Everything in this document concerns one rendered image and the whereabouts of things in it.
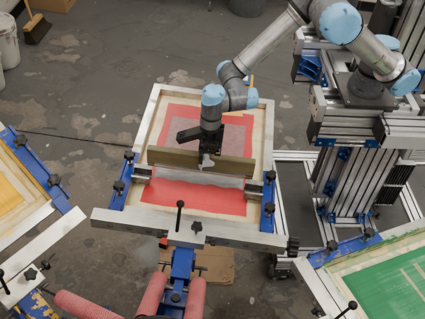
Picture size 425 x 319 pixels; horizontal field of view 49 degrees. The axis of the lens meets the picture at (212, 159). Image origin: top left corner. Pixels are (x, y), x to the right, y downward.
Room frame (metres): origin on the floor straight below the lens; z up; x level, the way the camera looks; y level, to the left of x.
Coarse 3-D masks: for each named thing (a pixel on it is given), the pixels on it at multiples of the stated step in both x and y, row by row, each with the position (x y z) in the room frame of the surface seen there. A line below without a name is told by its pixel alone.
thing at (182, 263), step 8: (176, 248) 0.87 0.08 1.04; (184, 248) 0.87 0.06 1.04; (176, 256) 0.84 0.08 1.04; (184, 256) 0.84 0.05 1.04; (192, 256) 0.85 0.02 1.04; (176, 264) 0.81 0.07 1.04; (184, 264) 0.81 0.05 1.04; (176, 272) 0.78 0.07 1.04; (184, 272) 0.78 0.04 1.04; (184, 280) 0.76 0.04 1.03
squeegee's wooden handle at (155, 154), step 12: (156, 156) 1.21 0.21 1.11; (168, 156) 1.21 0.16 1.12; (180, 156) 1.21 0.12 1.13; (192, 156) 1.21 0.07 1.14; (216, 156) 1.22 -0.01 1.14; (228, 156) 1.22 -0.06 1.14; (204, 168) 1.21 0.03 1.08; (216, 168) 1.21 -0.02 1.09; (228, 168) 1.21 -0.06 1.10; (240, 168) 1.21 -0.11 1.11; (252, 168) 1.20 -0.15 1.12
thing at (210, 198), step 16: (224, 128) 1.59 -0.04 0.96; (240, 128) 1.60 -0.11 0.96; (224, 144) 1.48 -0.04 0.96; (240, 144) 1.50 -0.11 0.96; (208, 192) 1.20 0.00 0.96; (224, 192) 1.21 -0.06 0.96; (240, 192) 1.22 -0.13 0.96; (208, 208) 1.12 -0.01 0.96; (224, 208) 1.13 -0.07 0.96; (240, 208) 1.14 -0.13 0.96
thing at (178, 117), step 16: (176, 112) 1.66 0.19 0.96; (192, 112) 1.67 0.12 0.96; (176, 128) 1.55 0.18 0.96; (160, 144) 1.43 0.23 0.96; (176, 144) 1.44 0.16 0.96; (192, 144) 1.46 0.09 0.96; (144, 192) 1.16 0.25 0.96; (160, 192) 1.17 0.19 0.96; (176, 192) 1.18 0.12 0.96; (192, 192) 1.19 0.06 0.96; (192, 208) 1.11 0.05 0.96
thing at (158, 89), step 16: (176, 96) 1.77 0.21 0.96; (192, 96) 1.77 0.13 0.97; (272, 112) 1.70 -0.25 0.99; (144, 128) 1.48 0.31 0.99; (272, 128) 1.59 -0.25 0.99; (144, 144) 1.41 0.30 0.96; (272, 144) 1.48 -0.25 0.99; (272, 160) 1.39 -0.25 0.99; (128, 192) 1.13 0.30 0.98; (128, 208) 1.05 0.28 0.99; (144, 208) 1.05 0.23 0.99; (224, 224) 1.03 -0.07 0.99; (240, 224) 1.04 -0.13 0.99; (256, 224) 1.05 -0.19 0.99
